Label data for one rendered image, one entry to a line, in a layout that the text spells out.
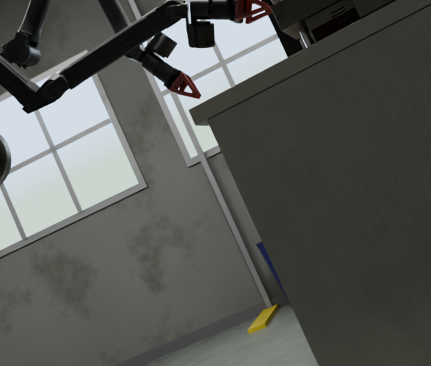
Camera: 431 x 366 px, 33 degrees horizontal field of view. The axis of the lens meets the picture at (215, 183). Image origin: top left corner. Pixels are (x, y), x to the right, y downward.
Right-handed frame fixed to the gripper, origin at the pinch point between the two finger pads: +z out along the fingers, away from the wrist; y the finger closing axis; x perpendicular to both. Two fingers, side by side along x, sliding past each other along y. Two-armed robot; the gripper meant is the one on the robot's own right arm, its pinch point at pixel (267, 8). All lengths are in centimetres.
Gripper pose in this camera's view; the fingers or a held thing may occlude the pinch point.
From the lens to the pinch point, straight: 187.2
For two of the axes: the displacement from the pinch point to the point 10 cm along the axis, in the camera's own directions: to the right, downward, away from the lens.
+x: 0.4, -9.9, -1.0
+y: -3.2, 0.8, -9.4
